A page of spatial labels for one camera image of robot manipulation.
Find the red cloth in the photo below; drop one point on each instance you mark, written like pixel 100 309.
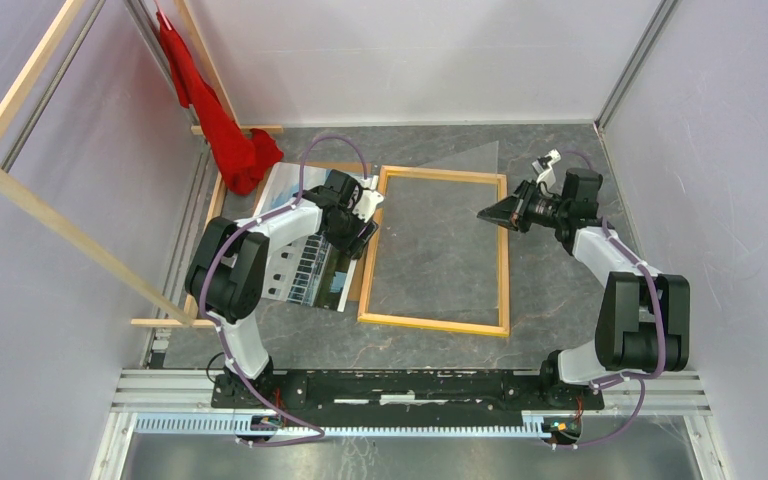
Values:
pixel 242 160

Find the aluminium rail base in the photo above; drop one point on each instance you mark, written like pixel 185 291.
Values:
pixel 163 421

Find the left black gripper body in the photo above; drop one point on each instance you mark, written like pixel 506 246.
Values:
pixel 341 237

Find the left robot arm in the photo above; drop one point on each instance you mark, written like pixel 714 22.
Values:
pixel 229 268

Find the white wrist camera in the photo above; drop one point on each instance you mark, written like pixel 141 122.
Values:
pixel 544 168
pixel 369 198

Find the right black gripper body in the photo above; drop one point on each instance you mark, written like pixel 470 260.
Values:
pixel 536 209

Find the yellow picture frame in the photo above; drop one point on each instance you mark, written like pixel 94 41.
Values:
pixel 503 326

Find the clear plastic sheet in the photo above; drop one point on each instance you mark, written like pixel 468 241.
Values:
pixel 435 259

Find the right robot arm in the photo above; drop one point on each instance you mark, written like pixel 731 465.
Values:
pixel 643 324

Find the brown cardboard backing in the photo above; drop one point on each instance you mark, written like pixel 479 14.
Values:
pixel 356 278

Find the wooden rack frame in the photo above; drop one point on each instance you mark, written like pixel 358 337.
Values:
pixel 16 96

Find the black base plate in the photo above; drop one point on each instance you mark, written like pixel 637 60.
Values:
pixel 406 398

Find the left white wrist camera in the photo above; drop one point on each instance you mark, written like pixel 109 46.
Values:
pixel 369 198

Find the building photo print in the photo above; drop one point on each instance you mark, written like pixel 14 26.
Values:
pixel 308 271

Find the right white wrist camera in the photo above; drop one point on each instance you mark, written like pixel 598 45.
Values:
pixel 544 168

